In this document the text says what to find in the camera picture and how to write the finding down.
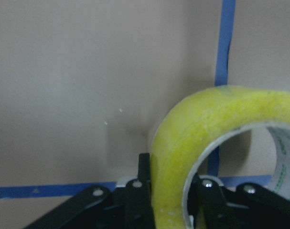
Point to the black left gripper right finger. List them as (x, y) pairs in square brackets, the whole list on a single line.
[(207, 203)]

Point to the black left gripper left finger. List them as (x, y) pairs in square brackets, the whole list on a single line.
[(138, 197)]

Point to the yellow tape roll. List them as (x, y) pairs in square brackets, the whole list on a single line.
[(200, 123)]

